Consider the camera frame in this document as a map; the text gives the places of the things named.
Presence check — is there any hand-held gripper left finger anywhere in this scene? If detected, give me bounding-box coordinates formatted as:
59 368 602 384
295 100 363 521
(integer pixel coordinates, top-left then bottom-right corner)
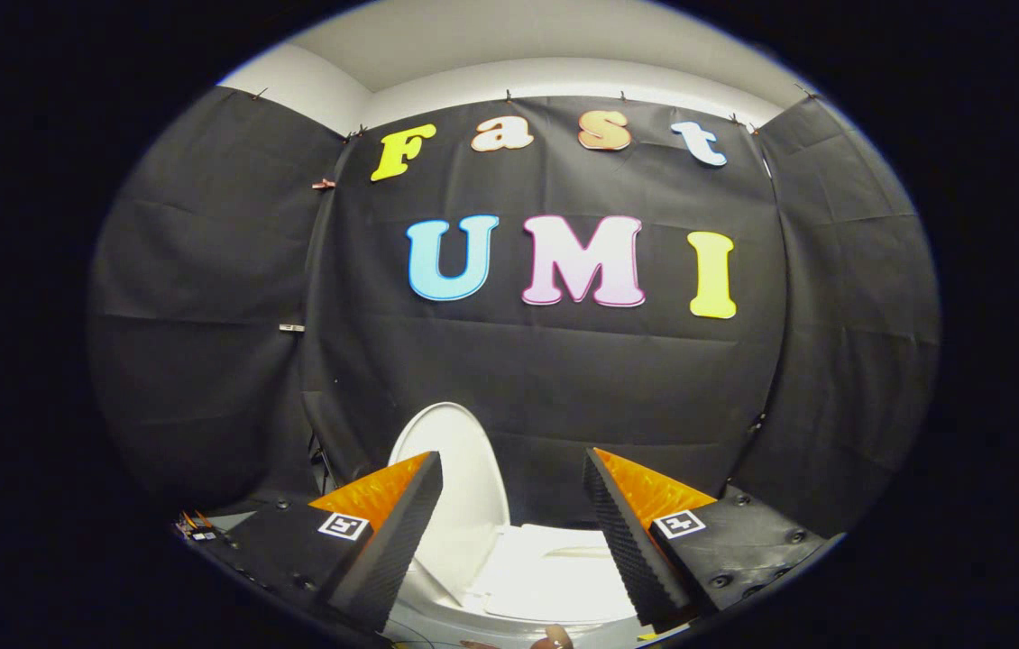
203 451 445 635

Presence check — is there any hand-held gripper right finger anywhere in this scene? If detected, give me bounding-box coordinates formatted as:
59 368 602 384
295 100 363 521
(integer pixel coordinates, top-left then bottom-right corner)
583 447 826 632

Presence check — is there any white toilet bowl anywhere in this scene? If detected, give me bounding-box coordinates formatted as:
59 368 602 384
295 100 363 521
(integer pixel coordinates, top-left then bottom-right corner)
386 541 655 649

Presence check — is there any white toilet seat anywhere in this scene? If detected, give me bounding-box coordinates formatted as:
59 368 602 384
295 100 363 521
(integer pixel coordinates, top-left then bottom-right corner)
472 523 644 625

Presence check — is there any black backdrop cloth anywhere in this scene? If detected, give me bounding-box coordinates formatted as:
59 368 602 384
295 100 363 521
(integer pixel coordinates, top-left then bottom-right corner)
86 86 941 542

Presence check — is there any small circuit board with wires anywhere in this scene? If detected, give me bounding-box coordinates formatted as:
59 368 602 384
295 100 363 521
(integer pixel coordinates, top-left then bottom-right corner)
174 510 226 544

